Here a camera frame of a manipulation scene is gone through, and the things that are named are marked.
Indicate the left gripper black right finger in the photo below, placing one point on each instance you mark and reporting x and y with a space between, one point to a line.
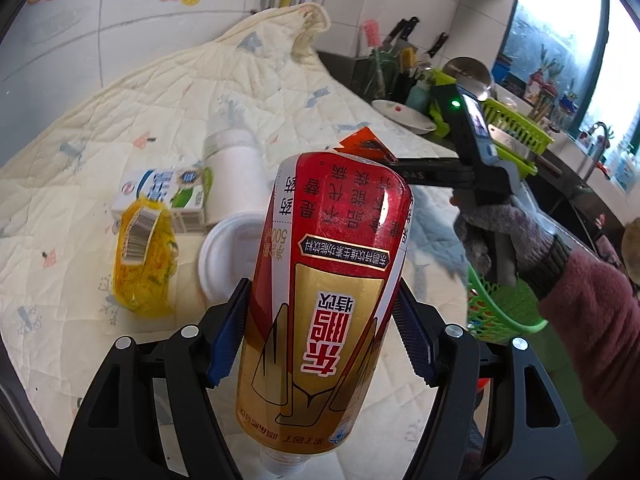
528 434

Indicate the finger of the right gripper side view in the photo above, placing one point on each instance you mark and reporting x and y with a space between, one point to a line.
438 172

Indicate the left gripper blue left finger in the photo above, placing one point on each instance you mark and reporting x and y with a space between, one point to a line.
115 434

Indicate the orange snack wrapper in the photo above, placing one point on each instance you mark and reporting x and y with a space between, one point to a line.
365 144

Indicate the red gold drink bottle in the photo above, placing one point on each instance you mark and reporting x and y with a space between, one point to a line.
326 278

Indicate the yellow plastic bag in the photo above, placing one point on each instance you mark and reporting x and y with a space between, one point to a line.
146 259

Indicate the white plastic lid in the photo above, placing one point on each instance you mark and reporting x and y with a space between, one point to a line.
229 253

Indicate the white paper cup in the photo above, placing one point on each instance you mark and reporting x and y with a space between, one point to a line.
238 182

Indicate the small milk carton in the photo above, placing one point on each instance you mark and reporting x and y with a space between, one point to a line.
183 191

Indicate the right gloved hand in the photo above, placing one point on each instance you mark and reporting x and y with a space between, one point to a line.
500 232

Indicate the green dish rack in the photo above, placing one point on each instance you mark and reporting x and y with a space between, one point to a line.
501 116

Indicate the white ceramic bowl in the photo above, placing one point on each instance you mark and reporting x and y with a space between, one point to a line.
405 116

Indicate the steel sink basin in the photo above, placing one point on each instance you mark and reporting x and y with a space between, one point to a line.
562 196

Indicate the steel pot in rack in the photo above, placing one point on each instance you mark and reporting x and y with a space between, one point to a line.
473 76

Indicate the chrome sink faucet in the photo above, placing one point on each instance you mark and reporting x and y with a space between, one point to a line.
600 134

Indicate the green plastic waste basket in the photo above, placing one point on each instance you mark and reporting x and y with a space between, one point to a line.
498 313

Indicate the green utensil holder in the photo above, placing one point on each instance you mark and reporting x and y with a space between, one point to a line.
382 74

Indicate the white quilted cloth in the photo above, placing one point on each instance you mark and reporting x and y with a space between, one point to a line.
58 234

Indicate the pink brush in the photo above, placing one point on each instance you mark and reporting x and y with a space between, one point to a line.
371 33

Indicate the cleaver with wooden handle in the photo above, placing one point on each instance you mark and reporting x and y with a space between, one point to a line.
508 142

